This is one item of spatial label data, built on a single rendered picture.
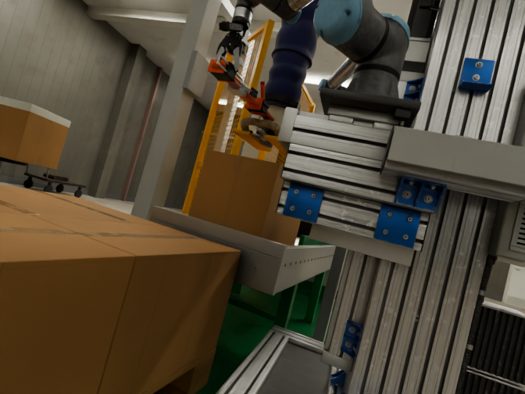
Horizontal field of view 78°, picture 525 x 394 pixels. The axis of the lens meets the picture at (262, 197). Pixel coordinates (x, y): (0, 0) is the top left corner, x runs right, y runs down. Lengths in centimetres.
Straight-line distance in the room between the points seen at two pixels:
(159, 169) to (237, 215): 119
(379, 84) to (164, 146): 198
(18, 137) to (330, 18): 231
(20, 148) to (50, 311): 211
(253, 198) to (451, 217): 83
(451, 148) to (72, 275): 75
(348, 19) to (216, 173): 100
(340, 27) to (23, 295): 80
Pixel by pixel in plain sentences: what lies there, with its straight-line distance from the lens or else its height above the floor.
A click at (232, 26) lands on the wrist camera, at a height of 136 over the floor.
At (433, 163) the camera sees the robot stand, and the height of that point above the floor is 89.
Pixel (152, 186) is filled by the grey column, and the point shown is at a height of 69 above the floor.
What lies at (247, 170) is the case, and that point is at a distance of 152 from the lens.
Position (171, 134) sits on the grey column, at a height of 111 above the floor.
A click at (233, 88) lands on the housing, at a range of 145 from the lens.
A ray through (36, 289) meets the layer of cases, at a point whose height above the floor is 49.
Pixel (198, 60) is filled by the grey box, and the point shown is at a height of 171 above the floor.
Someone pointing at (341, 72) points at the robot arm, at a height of 152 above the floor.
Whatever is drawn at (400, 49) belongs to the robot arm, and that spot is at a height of 119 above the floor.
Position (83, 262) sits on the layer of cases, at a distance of 72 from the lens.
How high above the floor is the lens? 72
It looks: 3 degrees up
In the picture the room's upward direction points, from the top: 15 degrees clockwise
